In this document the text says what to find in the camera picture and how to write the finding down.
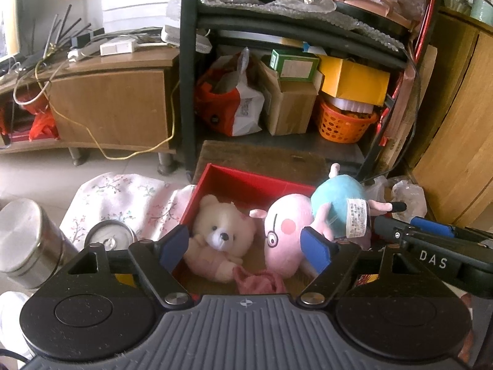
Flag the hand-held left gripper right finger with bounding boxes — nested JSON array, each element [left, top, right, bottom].
[[296, 227, 415, 311]]

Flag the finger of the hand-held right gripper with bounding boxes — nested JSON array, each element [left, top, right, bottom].
[[409, 217, 493, 245], [374, 215, 414, 246]]

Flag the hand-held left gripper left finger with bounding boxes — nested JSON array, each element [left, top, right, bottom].
[[68, 224, 193, 311]]

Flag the pink pig plush toy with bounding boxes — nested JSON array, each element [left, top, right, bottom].
[[248, 164, 407, 278]]

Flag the cream teddy bear plush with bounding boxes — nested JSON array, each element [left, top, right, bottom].
[[183, 195, 258, 282]]

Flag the pink cloth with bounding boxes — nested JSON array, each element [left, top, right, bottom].
[[232, 266, 287, 296]]

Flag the red cardboard box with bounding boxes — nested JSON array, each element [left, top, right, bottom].
[[179, 163, 380, 297]]

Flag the clear plastic bag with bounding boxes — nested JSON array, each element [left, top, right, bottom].
[[364, 175, 428, 220]]

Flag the blue and yellow drink can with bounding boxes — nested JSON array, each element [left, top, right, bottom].
[[84, 221, 139, 288]]

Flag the floral tablecloth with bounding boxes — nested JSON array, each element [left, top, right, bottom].
[[59, 173, 197, 244]]

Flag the wooden cabinet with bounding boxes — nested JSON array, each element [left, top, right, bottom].
[[408, 8, 493, 228]]

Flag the orange plastic basket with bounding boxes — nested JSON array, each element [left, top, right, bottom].
[[316, 96, 380, 144]]

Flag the leaning cardboard sheet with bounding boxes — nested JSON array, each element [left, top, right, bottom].
[[379, 44, 438, 170]]

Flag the stainless steel thermos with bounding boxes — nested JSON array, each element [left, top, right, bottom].
[[0, 198, 79, 290]]

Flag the brown cardboard box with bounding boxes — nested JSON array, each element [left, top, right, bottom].
[[262, 60, 318, 136]]

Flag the red and white plastic bag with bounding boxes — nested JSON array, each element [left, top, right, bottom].
[[194, 48, 266, 137]]

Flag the yellow box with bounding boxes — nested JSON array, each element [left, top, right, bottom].
[[318, 55, 391, 106]]

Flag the wooden television stand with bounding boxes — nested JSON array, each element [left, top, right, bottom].
[[0, 44, 181, 155]]

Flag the black metal shelf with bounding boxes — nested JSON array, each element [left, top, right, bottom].
[[180, 0, 440, 181]]

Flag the glass coffee jar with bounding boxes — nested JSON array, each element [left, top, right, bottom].
[[0, 291, 37, 361]]

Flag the green box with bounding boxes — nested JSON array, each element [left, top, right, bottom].
[[270, 49, 320, 81]]

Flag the white router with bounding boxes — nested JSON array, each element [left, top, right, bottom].
[[161, 25, 213, 54]]

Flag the green enamel bowl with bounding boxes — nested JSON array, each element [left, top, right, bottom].
[[443, 0, 493, 26]]

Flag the black antenna router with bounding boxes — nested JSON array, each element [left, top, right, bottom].
[[44, 5, 105, 61]]

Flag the white ribbed panel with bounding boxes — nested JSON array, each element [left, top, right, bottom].
[[101, 0, 182, 33]]

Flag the yellow cable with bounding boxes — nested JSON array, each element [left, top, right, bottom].
[[13, 0, 181, 161]]

